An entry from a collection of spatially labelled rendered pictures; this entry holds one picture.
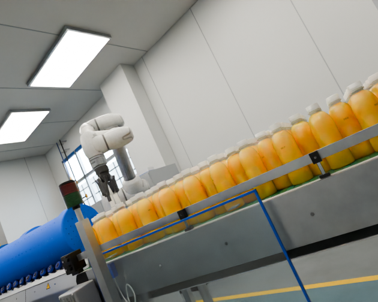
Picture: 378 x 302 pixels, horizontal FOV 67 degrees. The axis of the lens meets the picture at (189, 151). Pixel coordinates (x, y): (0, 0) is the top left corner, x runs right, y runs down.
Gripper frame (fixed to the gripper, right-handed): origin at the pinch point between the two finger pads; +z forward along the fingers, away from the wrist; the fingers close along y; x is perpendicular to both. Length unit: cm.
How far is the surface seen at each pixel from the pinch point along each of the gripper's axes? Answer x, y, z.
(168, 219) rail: 46, 26, 19
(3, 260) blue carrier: -83, 20, 3
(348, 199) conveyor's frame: 106, 27, 34
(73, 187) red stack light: 23.1, 41.6, -7.0
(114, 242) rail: 15.8, 25.9, 19.2
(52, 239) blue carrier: -32.0, 19.6, 5.2
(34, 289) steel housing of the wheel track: -66, 18, 26
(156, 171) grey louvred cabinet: -78, -165, -25
